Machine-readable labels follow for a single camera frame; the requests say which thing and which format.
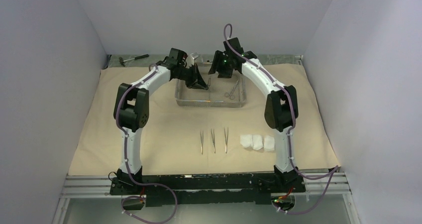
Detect white gauze square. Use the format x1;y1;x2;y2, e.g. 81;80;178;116
263;135;275;152

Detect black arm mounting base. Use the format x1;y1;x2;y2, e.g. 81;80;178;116
109;172;306;207

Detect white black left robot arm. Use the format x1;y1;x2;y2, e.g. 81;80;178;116
113;48;209;194

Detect metal mesh instrument tray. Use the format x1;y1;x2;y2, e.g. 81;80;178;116
175;63;246;108

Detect beige wrapping cloth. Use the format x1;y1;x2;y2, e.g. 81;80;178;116
68;64;339;176

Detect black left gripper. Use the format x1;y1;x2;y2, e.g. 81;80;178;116
177;64;209;91

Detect black-handled claw hammer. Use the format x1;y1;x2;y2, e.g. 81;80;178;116
118;54;150;67

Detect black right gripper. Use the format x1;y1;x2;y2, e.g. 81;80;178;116
209;50;233;79

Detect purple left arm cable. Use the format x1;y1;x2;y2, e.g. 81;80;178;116
117;64;178;224

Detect white gauze pad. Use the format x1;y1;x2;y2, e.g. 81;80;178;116
252;134;264;150
240;134;253;148

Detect aluminium rail frame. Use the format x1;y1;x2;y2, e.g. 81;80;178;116
53;172;360;224

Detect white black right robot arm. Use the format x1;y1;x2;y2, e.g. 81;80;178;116
209;37;299;192

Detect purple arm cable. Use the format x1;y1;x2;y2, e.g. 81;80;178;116
223;23;339;216
117;64;178;224

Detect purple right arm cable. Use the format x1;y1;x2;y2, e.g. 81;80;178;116
223;23;339;216

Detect silver forceps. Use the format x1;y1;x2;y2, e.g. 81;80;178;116
200;130;204;155
211;128;216;153
224;127;229;154

